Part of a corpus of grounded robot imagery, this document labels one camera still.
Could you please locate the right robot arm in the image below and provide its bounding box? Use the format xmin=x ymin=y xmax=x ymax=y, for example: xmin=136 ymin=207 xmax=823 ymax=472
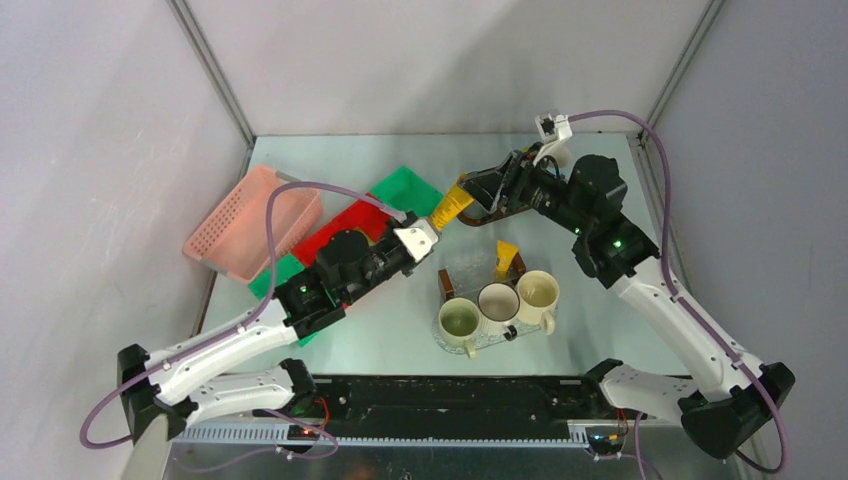
xmin=459 ymin=152 xmax=795 ymax=459

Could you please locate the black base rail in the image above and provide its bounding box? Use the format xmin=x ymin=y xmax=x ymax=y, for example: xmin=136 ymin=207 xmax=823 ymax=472
xmin=158 ymin=374 xmax=750 ymax=452

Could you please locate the pink perforated basket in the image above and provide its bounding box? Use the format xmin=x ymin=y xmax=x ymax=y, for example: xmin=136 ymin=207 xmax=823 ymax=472
xmin=182 ymin=165 xmax=323 ymax=284

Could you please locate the green bin at back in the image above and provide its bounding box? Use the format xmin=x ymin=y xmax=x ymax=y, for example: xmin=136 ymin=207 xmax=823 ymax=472
xmin=369 ymin=166 xmax=443 ymax=217

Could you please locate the green mug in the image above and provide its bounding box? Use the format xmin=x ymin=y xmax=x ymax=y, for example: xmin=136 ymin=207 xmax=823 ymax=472
xmin=438 ymin=297 xmax=481 ymax=359

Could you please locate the red plastic bin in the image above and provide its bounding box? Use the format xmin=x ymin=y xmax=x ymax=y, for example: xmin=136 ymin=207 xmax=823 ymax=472
xmin=290 ymin=200 xmax=391 ymax=269

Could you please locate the light blue mug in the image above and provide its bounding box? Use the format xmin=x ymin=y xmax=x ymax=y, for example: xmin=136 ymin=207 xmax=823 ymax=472
xmin=548 ymin=145 xmax=573 ymax=168

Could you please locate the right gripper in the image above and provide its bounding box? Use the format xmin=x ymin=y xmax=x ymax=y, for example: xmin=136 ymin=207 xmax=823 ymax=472
xmin=457 ymin=143 xmax=590 ymax=237

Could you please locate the green bin with toothbrushes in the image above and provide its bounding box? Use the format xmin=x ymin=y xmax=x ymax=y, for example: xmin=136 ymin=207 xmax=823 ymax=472
xmin=248 ymin=254 xmax=316 ymax=351

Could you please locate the clear textured oval tray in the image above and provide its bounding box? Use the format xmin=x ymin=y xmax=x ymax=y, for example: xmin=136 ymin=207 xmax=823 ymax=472
xmin=432 ymin=298 xmax=556 ymax=359

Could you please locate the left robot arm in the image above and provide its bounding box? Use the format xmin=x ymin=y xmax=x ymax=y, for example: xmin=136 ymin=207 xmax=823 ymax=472
xmin=118 ymin=216 xmax=441 ymax=442

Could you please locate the brown wooden oval tray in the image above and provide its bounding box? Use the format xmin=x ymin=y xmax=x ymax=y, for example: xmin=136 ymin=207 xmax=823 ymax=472
xmin=456 ymin=203 xmax=503 ymax=227

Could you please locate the clear holder with brown ends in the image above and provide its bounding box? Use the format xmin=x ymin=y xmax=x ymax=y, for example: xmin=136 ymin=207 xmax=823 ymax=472
xmin=437 ymin=248 xmax=528 ymax=303

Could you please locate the cream mug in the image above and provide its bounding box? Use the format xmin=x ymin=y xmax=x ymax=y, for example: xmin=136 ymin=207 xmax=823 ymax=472
xmin=516 ymin=270 xmax=560 ymax=335

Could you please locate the white ribbed mug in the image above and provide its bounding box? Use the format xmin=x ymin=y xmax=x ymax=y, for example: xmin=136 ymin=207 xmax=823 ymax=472
xmin=477 ymin=282 xmax=520 ymax=341

